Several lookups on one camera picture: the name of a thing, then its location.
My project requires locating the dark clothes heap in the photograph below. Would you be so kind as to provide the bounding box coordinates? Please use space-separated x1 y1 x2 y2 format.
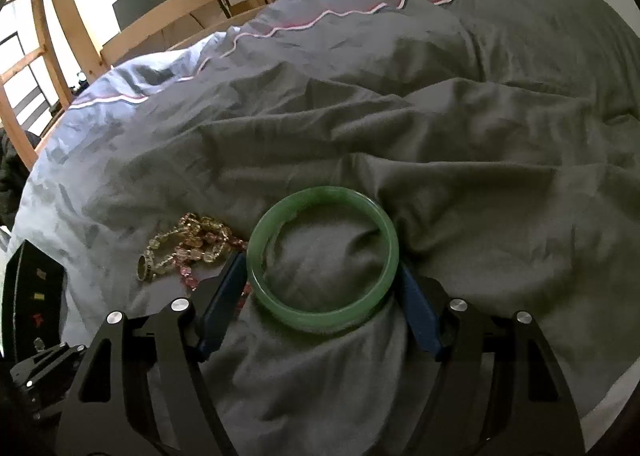
0 128 38 227

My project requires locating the yellow beaded bracelet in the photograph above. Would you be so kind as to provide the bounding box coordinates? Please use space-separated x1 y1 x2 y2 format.
142 212 236 281

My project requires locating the grey striped duvet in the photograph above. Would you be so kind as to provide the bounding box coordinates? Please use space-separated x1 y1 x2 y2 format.
5 0 640 456

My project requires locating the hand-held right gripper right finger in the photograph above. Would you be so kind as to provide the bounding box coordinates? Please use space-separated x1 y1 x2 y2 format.
397 266 586 456

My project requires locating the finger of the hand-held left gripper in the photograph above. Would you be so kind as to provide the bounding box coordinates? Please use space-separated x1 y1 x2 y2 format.
10 343 88 407

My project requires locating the pink beaded bracelet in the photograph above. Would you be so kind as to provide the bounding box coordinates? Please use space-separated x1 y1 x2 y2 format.
172 218 253 311

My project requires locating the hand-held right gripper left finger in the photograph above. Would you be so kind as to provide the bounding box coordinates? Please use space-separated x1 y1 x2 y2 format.
54 252 248 456

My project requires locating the black storage box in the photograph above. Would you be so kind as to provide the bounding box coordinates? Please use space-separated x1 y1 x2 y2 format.
0 240 68 362

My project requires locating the green jade bangle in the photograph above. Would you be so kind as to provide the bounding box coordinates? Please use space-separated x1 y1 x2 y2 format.
246 186 400 335

